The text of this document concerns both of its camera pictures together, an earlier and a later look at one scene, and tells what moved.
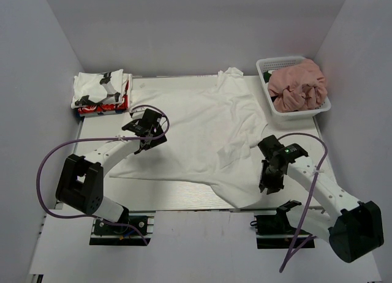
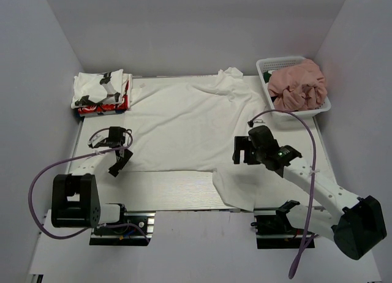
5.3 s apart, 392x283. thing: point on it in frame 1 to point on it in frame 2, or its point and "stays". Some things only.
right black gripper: x=264 y=182 to x=242 y=143
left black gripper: x=155 y=142 to x=114 y=169
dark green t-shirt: x=266 y=76 stays
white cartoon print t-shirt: x=212 y=128 stays
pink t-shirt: x=301 y=87 stays
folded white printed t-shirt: x=96 y=89 stays
